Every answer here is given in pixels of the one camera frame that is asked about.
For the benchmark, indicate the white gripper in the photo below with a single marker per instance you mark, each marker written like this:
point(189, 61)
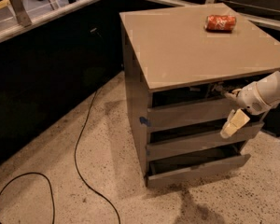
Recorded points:
point(251, 99)

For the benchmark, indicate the grey top drawer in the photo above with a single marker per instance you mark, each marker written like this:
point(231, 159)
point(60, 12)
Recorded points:
point(179, 115)

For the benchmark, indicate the grey drawer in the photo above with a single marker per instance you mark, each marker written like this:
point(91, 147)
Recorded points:
point(179, 115)
point(199, 141)
point(194, 172)

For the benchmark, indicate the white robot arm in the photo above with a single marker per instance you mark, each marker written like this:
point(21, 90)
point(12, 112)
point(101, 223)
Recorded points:
point(273, 79)

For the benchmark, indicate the grey middle drawer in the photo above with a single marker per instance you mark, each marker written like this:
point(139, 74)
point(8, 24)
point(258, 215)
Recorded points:
point(199, 141)

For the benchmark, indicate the grey drawer cabinet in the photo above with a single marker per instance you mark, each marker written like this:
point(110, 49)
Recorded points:
point(169, 58)

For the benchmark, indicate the grey bottom drawer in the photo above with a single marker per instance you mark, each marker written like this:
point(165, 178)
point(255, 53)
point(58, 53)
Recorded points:
point(194, 172)

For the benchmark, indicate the green chip bag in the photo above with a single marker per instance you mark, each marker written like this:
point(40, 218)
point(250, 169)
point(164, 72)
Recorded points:
point(215, 89)

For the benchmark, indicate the crushed orange soda can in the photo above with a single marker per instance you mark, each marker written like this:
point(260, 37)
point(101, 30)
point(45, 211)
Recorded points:
point(220, 23)

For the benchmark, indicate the blue tape piece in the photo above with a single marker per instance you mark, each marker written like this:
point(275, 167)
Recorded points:
point(144, 121)

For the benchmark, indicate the black barrier panel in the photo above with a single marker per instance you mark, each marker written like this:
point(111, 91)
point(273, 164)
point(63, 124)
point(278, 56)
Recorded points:
point(46, 72)

